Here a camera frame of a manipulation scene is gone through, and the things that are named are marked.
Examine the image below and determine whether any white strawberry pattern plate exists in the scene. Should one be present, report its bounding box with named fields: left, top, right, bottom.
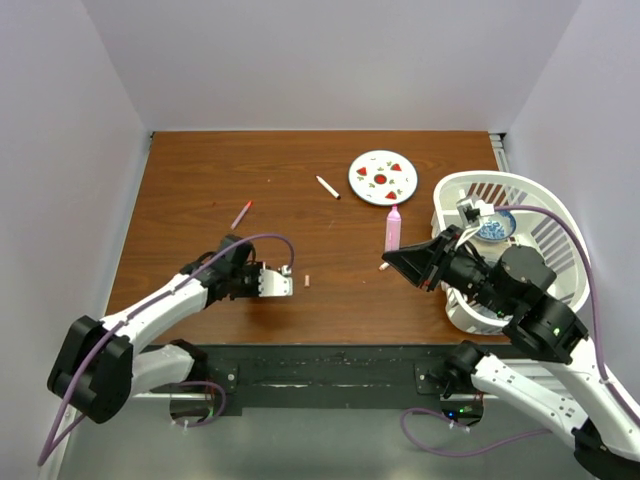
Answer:
left=347, top=150, right=419, bottom=207

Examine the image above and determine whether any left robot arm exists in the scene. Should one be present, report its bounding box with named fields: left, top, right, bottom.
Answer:
left=47, top=235, right=292, bottom=424

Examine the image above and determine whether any pink pen red tip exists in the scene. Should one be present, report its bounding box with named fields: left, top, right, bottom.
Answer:
left=230, top=201, right=253, bottom=230

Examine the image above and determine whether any pink highlighter pen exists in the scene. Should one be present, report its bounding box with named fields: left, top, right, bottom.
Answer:
left=384, top=205, right=402, bottom=252

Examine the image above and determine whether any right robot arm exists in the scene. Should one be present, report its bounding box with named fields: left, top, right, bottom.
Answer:
left=382, top=225, right=639, bottom=479

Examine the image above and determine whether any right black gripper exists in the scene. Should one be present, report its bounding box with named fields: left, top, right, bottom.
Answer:
left=382, top=222, right=512, bottom=314

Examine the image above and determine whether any white pen black tip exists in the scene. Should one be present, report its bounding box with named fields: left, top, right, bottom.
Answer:
left=315, top=175, right=341, bottom=200

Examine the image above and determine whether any aluminium frame rail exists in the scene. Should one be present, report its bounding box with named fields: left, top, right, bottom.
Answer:
left=489, top=132, right=511, bottom=173

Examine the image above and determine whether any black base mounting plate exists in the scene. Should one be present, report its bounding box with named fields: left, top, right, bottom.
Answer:
left=201, top=344, right=476, bottom=416

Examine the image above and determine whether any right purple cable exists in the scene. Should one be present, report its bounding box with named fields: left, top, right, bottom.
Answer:
left=400, top=204, right=640, bottom=458

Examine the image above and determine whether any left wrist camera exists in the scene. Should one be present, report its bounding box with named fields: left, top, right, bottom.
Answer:
left=258, top=264, right=294, bottom=298

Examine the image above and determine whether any blue white bowl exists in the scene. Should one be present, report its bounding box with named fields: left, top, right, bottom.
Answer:
left=475, top=211, right=517, bottom=243

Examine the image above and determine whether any white plastic dish rack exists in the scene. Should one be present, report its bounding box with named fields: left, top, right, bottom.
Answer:
left=431, top=171, right=590, bottom=312

